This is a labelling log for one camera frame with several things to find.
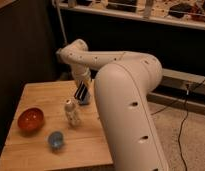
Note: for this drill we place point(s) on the red bowl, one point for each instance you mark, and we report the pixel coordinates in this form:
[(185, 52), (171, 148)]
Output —
[(31, 120)]

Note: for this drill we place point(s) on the blue cup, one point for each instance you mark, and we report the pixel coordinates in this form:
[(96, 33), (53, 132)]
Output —
[(56, 140)]

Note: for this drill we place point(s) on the grey floor baseboard rail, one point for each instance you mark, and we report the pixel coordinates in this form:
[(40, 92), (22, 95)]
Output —
[(180, 89)]

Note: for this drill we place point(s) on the black striped eraser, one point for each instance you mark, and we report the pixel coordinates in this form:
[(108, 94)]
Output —
[(81, 92)]

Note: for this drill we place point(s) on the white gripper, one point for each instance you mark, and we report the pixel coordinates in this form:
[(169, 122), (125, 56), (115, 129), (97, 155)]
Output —
[(81, 74)]

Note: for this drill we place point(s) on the metal shelf rail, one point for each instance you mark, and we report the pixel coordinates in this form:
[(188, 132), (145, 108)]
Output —
[(182, 13)]

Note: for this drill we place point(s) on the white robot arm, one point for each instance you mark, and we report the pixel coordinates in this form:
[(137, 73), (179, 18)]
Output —
[(122, 80)]

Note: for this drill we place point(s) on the wooden table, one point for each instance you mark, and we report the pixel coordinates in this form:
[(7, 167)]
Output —
[(84, 146)]

